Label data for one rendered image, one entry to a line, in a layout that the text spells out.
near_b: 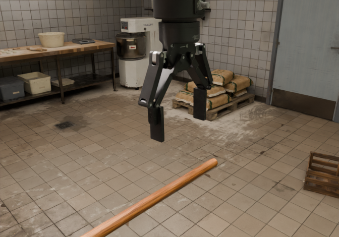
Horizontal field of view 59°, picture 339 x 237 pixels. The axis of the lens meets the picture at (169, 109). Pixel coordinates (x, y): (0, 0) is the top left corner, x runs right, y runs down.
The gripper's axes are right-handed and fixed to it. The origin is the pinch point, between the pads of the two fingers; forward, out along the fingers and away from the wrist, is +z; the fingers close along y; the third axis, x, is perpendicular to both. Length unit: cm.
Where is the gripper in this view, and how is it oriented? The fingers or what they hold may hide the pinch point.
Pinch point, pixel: (180, 123)
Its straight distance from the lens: 61.3
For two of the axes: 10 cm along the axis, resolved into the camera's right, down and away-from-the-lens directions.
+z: 0.2, 9.4, 3.5
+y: 6.6, -2.7, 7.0
